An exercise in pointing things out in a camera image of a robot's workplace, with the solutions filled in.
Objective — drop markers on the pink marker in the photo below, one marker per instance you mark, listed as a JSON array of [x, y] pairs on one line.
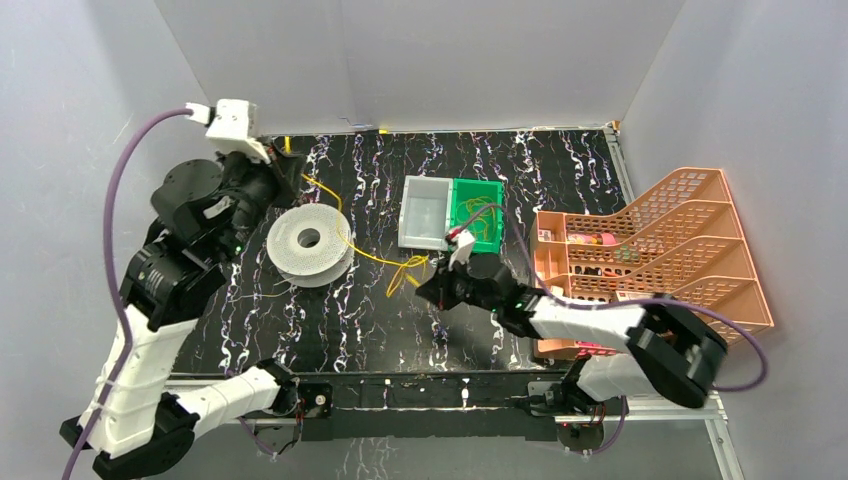
[[594, 348]]

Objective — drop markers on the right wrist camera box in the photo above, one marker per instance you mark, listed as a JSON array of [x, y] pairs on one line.
[[462, 243]]

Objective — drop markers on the white cable spool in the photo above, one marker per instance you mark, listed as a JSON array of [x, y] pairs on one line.
[[310, 245]]

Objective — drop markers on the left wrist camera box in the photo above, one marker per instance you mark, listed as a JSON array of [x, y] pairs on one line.
[[233, 129]]

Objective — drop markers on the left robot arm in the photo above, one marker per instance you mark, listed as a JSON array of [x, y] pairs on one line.
[[207, 210]]

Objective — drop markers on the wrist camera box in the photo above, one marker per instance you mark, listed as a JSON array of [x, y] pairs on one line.
[[233, 129], [462, 243]]

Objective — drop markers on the white plastic bin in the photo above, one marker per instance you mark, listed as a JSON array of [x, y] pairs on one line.
[[425, 214]]

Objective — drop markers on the orange desk organizer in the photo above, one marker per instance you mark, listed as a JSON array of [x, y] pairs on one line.
[[683, 237]]

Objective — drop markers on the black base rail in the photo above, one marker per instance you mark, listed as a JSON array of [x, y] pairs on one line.
[[432, 404]]

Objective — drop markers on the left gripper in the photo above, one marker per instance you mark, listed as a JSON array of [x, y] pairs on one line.
[[276, 169]]

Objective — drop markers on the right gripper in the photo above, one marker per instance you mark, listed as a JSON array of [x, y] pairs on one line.
[[438, 289]]

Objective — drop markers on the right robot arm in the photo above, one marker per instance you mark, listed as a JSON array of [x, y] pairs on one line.
[[659, 346]]

